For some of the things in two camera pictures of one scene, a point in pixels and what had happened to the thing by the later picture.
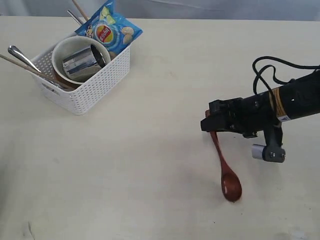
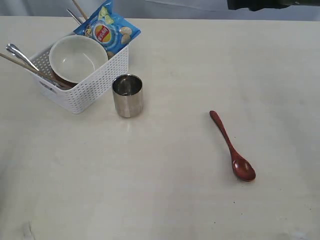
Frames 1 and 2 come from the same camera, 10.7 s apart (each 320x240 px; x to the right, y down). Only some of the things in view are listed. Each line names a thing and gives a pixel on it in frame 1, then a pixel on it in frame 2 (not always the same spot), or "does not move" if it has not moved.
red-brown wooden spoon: [231, 184] -> [242, 167]
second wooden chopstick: [79, 9] does not move
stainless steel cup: [84, 59] -> [128, 94]
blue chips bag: [108, 24] does not move
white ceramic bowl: [79, 59] does not move
